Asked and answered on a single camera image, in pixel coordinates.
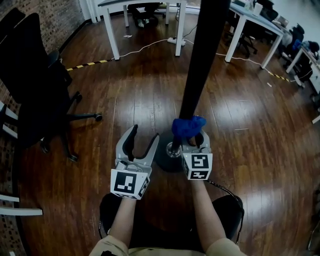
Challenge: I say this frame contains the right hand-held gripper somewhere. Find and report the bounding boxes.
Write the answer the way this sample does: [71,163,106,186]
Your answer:
[181,129,213,181]

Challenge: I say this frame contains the person's black trousers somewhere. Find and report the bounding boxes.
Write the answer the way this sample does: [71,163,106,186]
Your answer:
[99,192,245,254]

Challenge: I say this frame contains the yellow black floor tape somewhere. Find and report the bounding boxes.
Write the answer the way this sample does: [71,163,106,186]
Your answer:
[66,58,112,72]
[267,70,291,83]

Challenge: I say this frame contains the white table with blue top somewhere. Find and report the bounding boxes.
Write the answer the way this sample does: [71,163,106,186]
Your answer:
[224,1,286,70]

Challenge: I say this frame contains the black swivel chair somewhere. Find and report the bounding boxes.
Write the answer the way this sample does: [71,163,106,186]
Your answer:
[226,21,259,59]

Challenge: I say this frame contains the black coat stand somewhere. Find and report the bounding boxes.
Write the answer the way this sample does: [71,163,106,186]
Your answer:
[154,0,232,174]

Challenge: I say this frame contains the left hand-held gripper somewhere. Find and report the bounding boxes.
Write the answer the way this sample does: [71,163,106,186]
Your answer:
[110,124,160,200]

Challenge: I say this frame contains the small white desk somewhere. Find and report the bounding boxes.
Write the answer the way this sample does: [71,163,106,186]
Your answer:
[0,99,44,217]

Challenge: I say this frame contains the white table with grey top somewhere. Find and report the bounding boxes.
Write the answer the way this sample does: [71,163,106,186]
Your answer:
[97,0,188,61]

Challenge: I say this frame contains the white floor cable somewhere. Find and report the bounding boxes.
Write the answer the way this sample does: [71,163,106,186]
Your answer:
[111,37,263,66]

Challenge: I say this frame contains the person's left forearm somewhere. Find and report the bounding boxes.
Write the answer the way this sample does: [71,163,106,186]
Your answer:
[108,196,137,244]

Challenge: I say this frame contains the white power strip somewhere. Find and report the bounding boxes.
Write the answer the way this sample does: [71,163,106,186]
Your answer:
[167,36,187,47]

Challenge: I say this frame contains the black office chair with headrest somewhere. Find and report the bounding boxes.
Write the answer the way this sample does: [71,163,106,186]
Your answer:
[0,7,103,163]

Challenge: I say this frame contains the blue cloth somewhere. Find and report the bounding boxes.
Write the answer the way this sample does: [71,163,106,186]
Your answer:
[171,115,208,139]

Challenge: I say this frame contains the black braided cable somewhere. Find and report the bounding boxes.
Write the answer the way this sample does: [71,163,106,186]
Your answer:
[206,179,246,245]

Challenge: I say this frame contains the person's right forearm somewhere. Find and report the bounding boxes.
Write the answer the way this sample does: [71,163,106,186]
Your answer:
[191,179,227,252]

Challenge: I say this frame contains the person's beige shirt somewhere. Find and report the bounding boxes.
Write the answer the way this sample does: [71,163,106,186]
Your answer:
[88,234,249,256]

